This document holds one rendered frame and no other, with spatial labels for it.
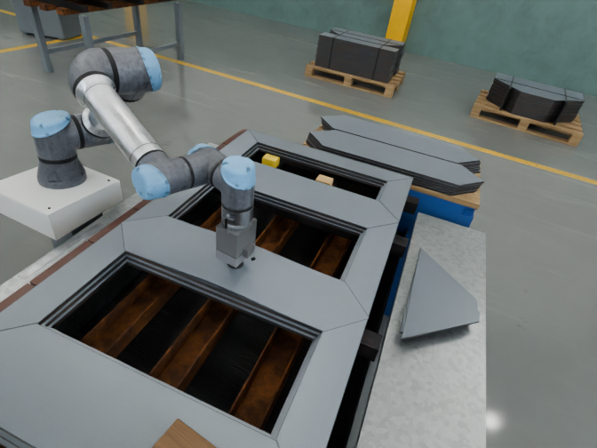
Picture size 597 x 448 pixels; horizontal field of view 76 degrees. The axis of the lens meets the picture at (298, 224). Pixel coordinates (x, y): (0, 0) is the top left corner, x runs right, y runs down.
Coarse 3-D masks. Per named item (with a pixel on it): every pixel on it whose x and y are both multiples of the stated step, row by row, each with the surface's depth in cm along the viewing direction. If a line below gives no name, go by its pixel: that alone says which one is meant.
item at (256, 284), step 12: (264, 252) 107; (252, 264) 103; (264, 264) 104; (276, 264) 105; (252, 276) 100; (264, 276) 100; (276, 276) 101; (240, 288) 96; (252, 288) 97; (264, 288) 97; (252, 300) 94
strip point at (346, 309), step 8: (344, 288) 102; (344, 296) 99; (352, 296) 100; (336, 304) 97; (344, 304) 97; (352, 304) 98; (360, 304) 98; (336, 312) 95; (344, 312) 95; (352, 312) 96; (360, 312) 96; (328, 320) 93; (336, 320) 93; (344, 320) 93; (352, 320) 94; (360, 320) 94; (328, 328) 91
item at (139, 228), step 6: (162, 216) 116; (138, 222) 112; (144, 222) 112; (150, 222) 113; (156, 222) 113; (126, 228) 109; (132, 228) 110; (138, 228) 110; (144, 228) 110; (150, 228) 111; (126, 234) 108; (132, 234) 108; (138, 234) 108; (144, 234) 109; (126, 240) 106; (132, 240) 106; (126, 246) 104
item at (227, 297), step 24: (264, 144) 161; (336, 168) 155; (312, 216) 129; (360, 240) 120; (120, 264) 101; (144, 264) 101; (96, 288) 94; (192, 288) 98; (216, 288) 96; (72, 312) 89; (264, 312) 94; (312, 336) 91; (216, 408) 75; (288, 408) 76; (0, 432) 66; (264, 432) 73
